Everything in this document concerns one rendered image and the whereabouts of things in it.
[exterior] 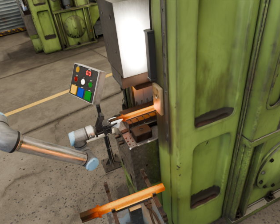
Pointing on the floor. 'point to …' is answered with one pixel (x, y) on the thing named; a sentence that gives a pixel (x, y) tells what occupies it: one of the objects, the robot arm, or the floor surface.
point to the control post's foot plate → (111, 163)
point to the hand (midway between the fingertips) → (120, 118)
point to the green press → (62, 24)
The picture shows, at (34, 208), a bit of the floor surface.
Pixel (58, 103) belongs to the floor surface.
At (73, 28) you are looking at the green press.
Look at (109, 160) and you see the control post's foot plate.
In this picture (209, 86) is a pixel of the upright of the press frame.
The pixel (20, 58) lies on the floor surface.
